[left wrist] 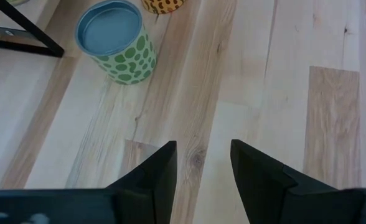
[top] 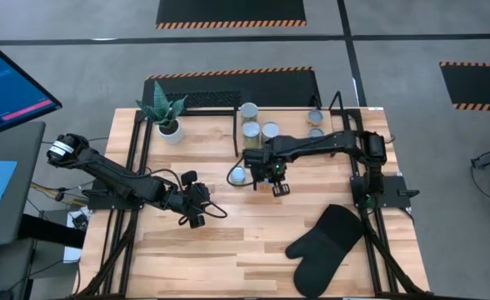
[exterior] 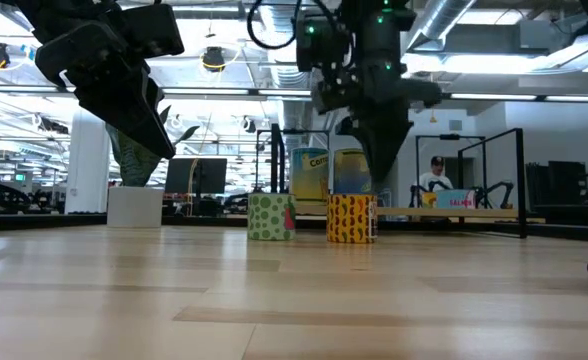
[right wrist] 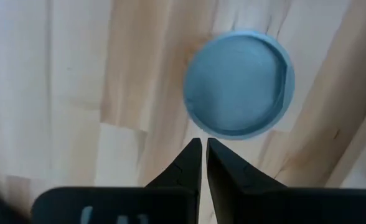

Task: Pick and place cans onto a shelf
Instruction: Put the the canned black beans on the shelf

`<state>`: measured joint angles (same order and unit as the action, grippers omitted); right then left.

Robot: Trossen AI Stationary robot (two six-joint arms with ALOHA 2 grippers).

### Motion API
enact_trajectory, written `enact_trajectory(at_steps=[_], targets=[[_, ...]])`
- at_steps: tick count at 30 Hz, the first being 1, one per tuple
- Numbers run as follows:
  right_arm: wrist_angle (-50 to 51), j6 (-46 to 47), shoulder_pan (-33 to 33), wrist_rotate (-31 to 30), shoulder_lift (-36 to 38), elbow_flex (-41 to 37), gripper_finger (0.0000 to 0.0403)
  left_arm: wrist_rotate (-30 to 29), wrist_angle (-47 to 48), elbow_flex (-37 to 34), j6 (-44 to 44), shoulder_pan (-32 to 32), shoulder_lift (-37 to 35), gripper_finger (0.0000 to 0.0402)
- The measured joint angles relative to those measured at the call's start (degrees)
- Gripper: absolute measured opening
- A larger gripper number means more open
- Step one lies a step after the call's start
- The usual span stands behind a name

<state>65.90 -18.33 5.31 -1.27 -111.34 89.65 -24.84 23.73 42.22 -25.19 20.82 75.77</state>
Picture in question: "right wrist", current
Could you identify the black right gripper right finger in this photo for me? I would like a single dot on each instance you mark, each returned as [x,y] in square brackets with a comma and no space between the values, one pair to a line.
[248,202]

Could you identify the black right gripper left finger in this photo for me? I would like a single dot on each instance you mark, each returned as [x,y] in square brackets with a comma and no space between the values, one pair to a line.
[176,199]

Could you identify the tall blue peas can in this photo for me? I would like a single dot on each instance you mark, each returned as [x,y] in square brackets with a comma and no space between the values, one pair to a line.
[237,85]

